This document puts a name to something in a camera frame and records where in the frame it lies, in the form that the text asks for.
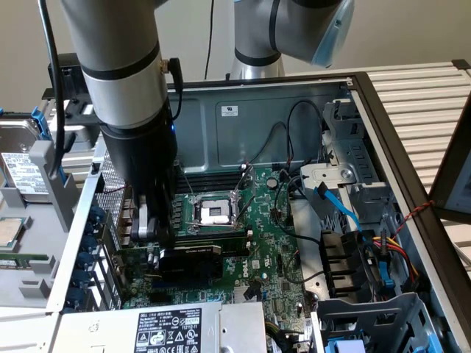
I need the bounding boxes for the black wire low arch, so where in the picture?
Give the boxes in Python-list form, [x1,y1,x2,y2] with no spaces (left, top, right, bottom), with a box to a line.
[245,121,290,166]

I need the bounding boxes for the black wire across motherboard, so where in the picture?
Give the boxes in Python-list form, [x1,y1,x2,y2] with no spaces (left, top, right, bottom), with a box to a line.
[274,175,322,246]

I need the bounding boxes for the black plastic block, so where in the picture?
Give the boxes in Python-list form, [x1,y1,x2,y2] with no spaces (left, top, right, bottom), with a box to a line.
[41,52,85,102]

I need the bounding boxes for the silver CPU socket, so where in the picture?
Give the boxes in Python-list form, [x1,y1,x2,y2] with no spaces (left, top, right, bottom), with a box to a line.
[185,190,246,236]

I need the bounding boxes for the green graphics card black cooler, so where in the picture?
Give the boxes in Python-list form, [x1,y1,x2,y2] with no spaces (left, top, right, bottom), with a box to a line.
[110,240,225,285]

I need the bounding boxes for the black wire tall arch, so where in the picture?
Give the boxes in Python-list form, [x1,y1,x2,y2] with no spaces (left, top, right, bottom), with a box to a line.
[286,99,325,165]

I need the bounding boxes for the silver CPU chip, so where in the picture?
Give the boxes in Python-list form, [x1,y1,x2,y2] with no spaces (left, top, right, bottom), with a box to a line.
[0,215,34,248]

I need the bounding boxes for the black curled fan wire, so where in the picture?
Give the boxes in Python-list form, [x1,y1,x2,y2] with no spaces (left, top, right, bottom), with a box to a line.
[286,252,327,285]

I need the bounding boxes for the thin black hanging cable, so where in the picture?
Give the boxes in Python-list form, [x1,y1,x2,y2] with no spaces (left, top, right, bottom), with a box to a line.
[204,0,216,81]

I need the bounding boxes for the red black twisted wire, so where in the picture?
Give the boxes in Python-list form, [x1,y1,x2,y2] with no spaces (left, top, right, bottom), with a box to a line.
[391,199,436,240]

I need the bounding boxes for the grey metal drive cage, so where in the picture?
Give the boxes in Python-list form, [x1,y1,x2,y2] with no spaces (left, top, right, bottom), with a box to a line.
[300,98,397,227]

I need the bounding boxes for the silver power supply unit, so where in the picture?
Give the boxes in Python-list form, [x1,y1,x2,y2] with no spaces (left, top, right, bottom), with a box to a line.
[49,301,268,353]

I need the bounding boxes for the yellow red power wires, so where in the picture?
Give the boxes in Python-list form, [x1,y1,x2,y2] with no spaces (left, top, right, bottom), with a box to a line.
[369,236,421,282]

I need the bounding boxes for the blue plastic drive latch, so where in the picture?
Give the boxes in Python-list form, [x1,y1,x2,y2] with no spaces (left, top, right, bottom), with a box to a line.
[378,252,397,296]

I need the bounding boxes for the grey parts rack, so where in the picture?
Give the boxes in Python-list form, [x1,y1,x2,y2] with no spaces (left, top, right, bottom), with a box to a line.
[0,140,80,308]

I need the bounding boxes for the black RAM slot white latches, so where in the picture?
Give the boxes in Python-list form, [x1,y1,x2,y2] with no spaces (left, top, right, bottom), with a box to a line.
[175,228,255,243]

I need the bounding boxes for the silver hard disk drive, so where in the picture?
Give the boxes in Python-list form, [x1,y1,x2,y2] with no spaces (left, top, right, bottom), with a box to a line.
[0,117,51,204]

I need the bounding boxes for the black plastic fan shroud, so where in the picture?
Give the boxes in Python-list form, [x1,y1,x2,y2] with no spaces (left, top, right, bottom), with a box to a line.
[319,228,377,299]

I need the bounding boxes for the hard drive in grey caddy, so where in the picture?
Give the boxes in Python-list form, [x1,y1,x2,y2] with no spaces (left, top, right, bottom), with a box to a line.
[0,105,68,185]

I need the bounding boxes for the grey metal disk bay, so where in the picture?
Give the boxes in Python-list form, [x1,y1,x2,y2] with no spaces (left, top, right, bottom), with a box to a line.
[311,292,448,353]

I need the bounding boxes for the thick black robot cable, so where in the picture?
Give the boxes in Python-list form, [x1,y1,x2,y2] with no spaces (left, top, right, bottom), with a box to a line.
[38,0,77,181]

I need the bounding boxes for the loose green RAM stick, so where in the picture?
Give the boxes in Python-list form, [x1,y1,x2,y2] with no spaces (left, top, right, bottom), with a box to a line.
[0,252,51,268]

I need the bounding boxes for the black cable gold connector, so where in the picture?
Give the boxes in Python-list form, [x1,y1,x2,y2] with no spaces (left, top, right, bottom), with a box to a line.
[160,57,185,122]

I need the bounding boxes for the dark framed panel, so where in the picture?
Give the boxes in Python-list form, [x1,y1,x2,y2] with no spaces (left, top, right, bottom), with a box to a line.
[428,93,471,224]

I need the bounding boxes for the green motherboard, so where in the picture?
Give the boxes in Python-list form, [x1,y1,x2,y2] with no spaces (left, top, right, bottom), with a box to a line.
[121,167,312,334]

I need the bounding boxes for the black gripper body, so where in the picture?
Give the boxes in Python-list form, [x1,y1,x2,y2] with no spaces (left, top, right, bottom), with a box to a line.
[99,110,177,199]

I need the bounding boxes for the open grey PC case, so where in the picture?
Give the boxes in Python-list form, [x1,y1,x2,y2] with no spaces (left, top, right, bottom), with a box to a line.
[46,71,471,353]

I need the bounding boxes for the blue flat data wire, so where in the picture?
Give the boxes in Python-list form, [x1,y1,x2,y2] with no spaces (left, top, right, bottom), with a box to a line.
[314,181,369,244]

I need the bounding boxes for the thin steel locking lever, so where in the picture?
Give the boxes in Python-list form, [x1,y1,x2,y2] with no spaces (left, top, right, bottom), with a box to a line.
[176,160,198,202]

